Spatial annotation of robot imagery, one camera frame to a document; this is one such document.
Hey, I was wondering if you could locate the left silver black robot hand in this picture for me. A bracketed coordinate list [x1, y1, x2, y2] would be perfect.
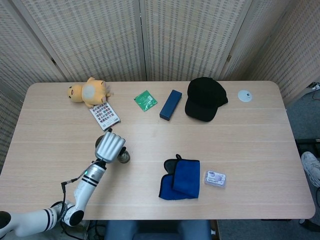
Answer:
[94, 127, 127, 165]

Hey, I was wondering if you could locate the patterned card box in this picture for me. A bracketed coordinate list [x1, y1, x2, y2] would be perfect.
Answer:
[89, 101, 122, 132]

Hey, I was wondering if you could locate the yellow plush toy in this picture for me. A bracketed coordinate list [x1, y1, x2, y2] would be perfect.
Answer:
[66, 76, 115, 109]

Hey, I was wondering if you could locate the green foil packet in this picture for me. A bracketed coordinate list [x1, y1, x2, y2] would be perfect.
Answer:
[133, 89, 158, 113]

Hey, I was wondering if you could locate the dark blue rectangular box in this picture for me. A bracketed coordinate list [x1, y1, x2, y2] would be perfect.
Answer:
[159, 89, 183, 122]

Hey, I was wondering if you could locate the blue folded towel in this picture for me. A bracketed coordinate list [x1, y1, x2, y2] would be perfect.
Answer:
[158, 154, 201, 201]

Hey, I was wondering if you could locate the black baseball cap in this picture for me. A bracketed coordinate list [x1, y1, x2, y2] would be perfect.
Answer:
[184, 76, 229, 123]

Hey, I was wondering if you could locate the clear plastic floss box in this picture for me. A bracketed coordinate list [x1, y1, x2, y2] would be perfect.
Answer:
[203, 170, 227, 189]

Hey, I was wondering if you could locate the woven folding screen panel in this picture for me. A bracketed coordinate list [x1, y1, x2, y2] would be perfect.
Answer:
[246, 0, 320, 106]
[11, 0, 147, 83]
[138, 0, 253, 82]
[219, 0, 296, 82]
[0, 0, 70, 173]

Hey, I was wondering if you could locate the white sneaker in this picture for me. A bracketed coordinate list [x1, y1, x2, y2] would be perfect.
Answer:
[301, 151, 320, 188]

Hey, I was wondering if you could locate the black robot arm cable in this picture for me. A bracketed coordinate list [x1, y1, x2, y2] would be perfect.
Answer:
[61, 173, 87, 226]

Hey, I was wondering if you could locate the white round cable grommet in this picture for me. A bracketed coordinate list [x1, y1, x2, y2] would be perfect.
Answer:
[237, 89, 253, 103]

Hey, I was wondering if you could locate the black floor frame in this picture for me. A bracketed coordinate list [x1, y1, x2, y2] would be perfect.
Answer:
[295, 138, 320, 151]

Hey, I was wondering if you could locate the white power adapter with cable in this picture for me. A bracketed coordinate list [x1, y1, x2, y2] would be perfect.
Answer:
[306, 81, 320, 101]

